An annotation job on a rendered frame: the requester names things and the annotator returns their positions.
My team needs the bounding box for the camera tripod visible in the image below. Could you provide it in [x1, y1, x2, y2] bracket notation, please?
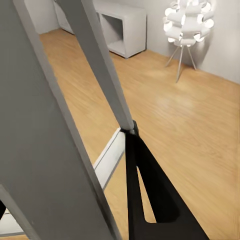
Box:
[0, 0, 140, 240]

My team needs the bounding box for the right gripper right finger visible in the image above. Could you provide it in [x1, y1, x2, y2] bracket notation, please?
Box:
[125, 133, 210, 240]

